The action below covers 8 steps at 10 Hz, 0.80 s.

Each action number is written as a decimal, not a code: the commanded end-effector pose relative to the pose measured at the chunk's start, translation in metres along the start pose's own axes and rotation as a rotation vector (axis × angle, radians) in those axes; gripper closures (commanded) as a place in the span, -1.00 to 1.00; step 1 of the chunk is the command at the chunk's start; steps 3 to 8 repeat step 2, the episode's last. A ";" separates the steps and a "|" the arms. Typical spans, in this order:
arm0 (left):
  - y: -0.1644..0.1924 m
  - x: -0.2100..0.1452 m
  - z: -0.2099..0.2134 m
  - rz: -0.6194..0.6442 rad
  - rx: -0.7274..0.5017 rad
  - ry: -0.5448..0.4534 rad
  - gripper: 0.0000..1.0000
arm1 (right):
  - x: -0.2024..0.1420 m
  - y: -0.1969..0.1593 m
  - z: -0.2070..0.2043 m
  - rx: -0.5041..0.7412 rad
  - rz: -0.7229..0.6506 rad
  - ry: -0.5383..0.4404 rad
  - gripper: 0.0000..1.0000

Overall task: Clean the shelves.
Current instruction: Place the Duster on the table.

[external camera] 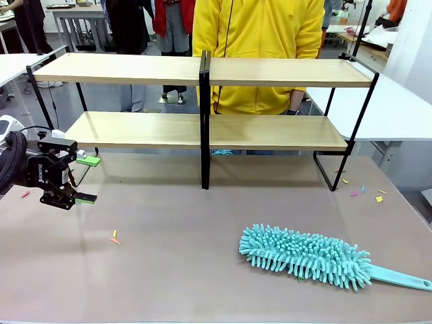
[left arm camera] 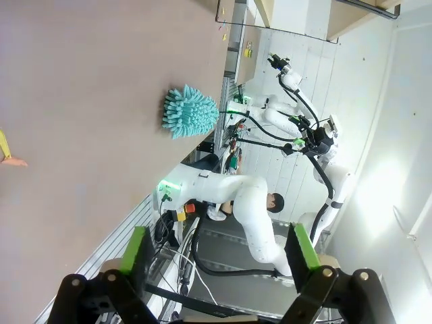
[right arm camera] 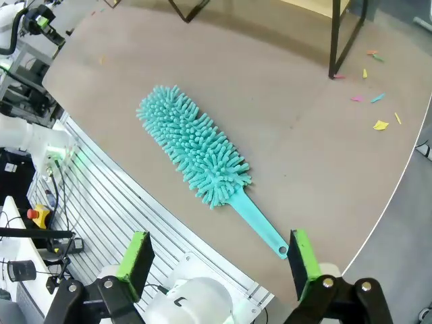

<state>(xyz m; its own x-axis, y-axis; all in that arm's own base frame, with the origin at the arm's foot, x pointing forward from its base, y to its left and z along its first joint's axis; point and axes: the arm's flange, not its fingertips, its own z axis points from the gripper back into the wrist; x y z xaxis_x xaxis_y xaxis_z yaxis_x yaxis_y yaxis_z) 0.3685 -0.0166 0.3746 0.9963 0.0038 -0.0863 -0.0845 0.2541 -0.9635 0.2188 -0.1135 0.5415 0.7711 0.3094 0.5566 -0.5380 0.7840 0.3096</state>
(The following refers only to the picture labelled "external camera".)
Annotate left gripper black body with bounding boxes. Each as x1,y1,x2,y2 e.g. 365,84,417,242
26,151,71,192

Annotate teal chenille duster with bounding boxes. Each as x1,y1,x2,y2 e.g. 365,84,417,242
238,223,432,292

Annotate person's left forearm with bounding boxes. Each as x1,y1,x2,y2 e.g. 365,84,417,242
289,89,304,111

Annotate white side table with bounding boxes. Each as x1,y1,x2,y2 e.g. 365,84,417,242
0,45,68,116
300,72,432,142

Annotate person in black clothes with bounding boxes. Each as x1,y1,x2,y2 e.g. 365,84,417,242
11,0,53,55

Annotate white desk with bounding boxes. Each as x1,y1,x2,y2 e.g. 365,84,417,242
0,13,18,55

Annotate person in dark top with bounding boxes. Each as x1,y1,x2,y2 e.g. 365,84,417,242
105,0,151,113

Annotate person in red jacket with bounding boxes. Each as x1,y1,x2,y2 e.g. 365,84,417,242
153,0,196,104

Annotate person in yellow hoodie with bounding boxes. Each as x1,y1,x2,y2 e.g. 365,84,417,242
191,0,325,156

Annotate person in orange trousers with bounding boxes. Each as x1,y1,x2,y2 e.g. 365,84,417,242
320,0,342,48

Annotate black clamped stand pole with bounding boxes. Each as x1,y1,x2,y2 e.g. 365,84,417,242
340,0,375,63

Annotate wooden work table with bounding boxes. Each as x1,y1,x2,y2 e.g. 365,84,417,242
337,30,392,65

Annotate white bag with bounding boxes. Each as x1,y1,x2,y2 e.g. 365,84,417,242
362,24,401,47

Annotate person in orange top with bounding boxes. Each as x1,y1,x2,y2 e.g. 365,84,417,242
387,0,409,21

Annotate black braided cable sleeve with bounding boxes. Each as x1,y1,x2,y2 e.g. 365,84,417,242
0,130,29,195

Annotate wooden shelf unit black frame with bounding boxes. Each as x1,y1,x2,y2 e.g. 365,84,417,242
204,50,381,192
26,50,207,190

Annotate thin black cord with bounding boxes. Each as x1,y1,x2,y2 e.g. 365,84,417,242
215,0,234,115

